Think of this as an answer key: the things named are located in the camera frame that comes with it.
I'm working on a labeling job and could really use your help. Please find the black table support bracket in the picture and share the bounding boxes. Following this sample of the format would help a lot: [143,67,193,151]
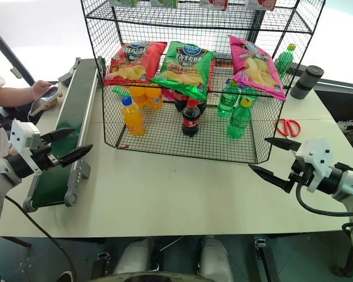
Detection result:
[254,236,281,282]
[91,251,111,280]

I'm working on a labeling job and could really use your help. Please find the red scissors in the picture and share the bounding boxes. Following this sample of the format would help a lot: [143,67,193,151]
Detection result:
[275,117,301,139]

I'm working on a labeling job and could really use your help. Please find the red and white snack bag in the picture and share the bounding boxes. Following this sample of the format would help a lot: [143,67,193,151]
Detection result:
[247,0,276,11]

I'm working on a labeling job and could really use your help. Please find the green soda bottle yellow cap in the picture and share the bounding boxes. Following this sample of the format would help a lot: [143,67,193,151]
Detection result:
[217,78,241,118]
[227,96,253,139]
[274,43,297,79]

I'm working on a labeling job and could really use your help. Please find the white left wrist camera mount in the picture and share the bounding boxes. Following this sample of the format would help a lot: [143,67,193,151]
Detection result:
[9,119,42,174]

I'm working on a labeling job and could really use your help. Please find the smartphone with pale case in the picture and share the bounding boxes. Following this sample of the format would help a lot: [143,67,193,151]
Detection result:
[30,85,63,117]

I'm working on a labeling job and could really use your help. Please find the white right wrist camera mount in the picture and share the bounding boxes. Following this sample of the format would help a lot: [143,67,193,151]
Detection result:
[294,137,334,194]

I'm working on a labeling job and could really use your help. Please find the black cylindrical flask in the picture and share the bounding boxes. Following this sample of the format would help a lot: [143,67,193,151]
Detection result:
[289,65,325,100]

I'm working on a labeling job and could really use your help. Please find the white robot leg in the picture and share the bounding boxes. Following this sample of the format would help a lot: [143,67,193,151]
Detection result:
[114,237,154,280]
[199,236,234,282]

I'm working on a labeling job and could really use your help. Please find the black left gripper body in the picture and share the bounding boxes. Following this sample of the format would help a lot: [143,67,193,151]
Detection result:
[31,137,61,172]

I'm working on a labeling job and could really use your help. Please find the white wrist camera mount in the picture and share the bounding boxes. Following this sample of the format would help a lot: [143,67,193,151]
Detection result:
[294,137,334,194]
[9,119,42,174]

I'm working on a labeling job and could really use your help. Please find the black diagonal frame bar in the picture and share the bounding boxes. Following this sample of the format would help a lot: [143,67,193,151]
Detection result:
[0,19,36,86]

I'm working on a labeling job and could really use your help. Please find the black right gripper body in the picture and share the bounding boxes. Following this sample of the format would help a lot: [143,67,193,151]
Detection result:
[283,161,313,194]

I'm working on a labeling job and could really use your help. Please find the black wire rack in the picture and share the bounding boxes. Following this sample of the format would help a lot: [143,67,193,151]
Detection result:
[80,0,327,165]

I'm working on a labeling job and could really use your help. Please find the pink chips bag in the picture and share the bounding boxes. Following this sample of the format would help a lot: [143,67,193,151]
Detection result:
[228,35,287,102]

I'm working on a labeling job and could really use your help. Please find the green conveyor belt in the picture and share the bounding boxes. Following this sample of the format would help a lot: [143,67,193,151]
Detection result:
[22,56,106,213]

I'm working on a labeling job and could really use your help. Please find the black floor cable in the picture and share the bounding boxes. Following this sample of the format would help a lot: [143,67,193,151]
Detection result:
[4,195,77,282]

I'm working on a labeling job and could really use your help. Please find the green chips bag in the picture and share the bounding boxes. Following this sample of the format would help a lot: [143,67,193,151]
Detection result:
[149,41,218,102]

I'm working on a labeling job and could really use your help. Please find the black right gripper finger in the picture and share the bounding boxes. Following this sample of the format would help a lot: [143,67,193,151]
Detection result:
[264,137,302,152]
[248,164,292,190]

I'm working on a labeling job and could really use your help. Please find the green and white snack bag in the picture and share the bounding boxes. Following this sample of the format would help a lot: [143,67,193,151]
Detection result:
[149,0,179,9]

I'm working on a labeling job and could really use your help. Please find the small green snack packet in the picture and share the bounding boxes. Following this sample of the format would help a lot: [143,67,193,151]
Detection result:
[111,85,131,98]

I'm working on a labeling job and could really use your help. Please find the red chips bag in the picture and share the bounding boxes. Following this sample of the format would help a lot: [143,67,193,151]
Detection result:
[103,41,168,86]

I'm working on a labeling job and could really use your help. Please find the orange soda bottle blue cap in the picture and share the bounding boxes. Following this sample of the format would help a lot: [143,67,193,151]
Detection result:
[120,95,146,137]

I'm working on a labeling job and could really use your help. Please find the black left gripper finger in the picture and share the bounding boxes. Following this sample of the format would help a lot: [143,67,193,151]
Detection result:
[40,127,76,145]
[57,144,94,169]

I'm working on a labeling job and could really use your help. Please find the person's hand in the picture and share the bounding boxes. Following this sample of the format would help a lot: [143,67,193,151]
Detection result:
[31,79,53,100]
[42,96,59,112]

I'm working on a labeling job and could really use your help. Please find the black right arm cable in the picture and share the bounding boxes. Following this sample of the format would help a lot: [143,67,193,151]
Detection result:
[295,176,353,218]

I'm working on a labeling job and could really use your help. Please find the cola bottle red cap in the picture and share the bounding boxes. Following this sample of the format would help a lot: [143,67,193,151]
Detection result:
[181,98,202,137]

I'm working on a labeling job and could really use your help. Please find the small pink snack packet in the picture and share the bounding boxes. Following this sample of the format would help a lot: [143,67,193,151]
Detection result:
[161,88,177,103]

